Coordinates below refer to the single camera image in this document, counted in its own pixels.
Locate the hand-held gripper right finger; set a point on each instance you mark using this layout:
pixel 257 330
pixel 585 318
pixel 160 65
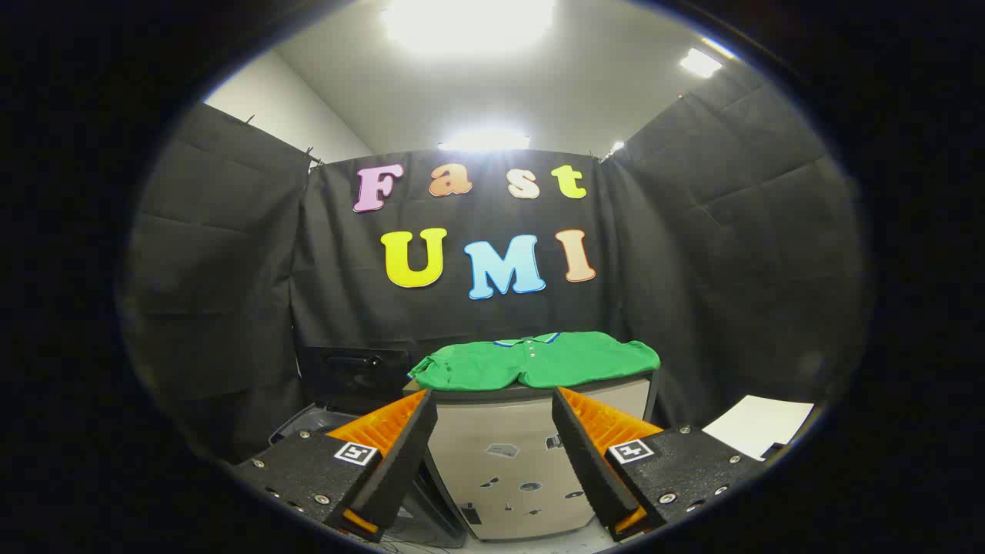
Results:
pixel 585 454

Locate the grey cabinet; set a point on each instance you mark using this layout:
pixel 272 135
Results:
pixel 500 462

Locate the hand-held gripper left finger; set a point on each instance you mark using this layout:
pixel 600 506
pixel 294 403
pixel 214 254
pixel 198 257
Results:
pixel 400 454

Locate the green polo shirt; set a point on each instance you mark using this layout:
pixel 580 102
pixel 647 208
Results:
pixel 554 362

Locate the black backdrop cloth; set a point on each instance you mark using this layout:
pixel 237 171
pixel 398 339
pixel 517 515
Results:
pixel 462 315

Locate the rectangular ceiling light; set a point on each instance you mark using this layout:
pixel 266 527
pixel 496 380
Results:
pixel 700 62

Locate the long ceiling light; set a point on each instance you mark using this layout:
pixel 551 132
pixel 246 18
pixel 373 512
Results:
pixel 485 141

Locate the white sheet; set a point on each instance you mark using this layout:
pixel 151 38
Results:
pixel 758 423

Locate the large ceiling light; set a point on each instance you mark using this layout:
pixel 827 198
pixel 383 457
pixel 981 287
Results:
pixel 469 23

